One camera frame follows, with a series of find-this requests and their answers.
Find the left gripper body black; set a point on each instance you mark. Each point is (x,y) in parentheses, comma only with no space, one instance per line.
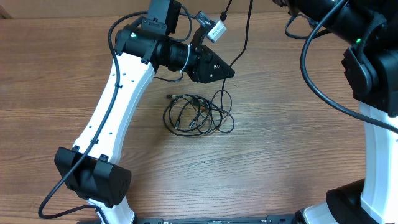
(196,63)

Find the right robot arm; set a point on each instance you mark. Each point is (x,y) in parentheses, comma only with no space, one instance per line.
(370,64)

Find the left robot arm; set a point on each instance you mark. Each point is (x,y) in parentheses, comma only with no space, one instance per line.
(91,167)

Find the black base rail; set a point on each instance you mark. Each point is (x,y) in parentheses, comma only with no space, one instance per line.
(270,219)

